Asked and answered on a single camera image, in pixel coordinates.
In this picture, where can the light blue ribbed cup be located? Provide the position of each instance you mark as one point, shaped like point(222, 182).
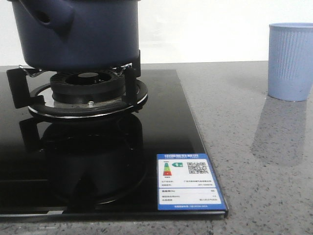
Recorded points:
point(290, 61)

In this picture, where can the black pot support grate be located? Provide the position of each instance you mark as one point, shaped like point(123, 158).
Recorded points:
point(41, 103)

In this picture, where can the dark blue cooking pot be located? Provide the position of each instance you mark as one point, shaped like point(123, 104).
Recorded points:
point(71, 35)

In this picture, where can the blue energy label sticker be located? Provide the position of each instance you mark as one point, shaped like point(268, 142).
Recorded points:
point(186, 182)

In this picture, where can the black glass gas stove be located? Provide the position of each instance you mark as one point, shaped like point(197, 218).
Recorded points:
point(94, 169)

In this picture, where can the black round gas burner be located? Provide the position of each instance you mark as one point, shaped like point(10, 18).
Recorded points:
point(82, 87)

